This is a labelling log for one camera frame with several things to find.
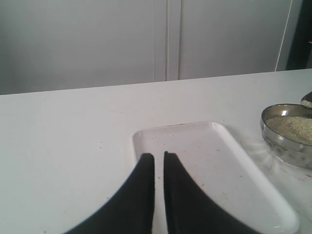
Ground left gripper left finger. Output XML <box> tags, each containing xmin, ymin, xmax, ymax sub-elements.
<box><xmin>67</xmin><ymin>153</ymin><xmax>155</xmax><ymax>234</ymax></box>

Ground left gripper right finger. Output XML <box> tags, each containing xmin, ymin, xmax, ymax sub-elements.
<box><xmin>164</xmin><ymin>152</ymin><xmax>246</xmax><ymax>234</ymax></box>

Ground brown wooden spoon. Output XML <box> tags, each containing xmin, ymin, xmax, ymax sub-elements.
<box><xmin>300</xmin><ymin>92</ymin><xmax>312</xmax><ymax>109</ymax></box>

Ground steel bowl with rice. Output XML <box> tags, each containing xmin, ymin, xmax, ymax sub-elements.
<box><xmin>260</xmin><ymin>104</ymin><xmax>312</xmax><ymax>169</ymax></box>

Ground white rectangular plastic tray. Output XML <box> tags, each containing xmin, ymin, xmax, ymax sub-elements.
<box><xmin>131</xmin><ymin>121</ymin><xmax>300</xmax><ymax>234</ymax></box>

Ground white cabinet doors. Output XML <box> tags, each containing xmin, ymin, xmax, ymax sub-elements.
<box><xmin>0</xmin><ymin>0</ymin><xmax>293</xmax><ymax>94</ymax></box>

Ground black vertical post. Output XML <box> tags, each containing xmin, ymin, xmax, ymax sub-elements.
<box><xmin>286</xmin><ymin>0</ymin><xmax>312</xmax><ymax>70</ymax></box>

